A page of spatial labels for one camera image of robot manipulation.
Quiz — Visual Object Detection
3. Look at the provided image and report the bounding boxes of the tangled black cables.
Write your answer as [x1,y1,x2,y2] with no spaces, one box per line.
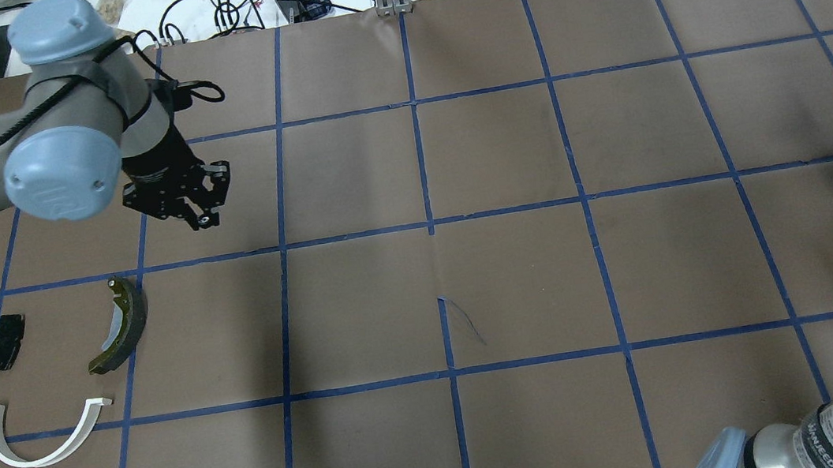
[125,0,364,53]

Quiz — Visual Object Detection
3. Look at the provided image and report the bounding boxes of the black bearing gear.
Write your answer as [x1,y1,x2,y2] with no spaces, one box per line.
[196,215,219,230]

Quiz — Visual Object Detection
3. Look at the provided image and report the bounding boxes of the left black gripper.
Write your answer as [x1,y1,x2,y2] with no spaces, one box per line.
[121,132,231,231]

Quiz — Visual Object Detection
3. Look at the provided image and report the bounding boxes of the green brake shoe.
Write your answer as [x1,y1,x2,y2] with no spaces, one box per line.
[88,275,149,375]

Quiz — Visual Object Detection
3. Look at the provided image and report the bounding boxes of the white curved plastic bracket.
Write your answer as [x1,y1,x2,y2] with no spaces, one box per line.
[0,396,114,468]

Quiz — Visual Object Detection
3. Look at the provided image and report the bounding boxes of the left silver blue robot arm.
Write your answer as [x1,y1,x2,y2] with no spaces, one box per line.
[0,0,231,231]

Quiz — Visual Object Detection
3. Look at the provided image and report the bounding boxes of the black brake pad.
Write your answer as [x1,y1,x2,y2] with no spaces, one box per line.
[0,313,26,371]

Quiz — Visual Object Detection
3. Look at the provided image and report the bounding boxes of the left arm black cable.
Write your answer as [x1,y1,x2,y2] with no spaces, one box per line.
[0,22,232,178]

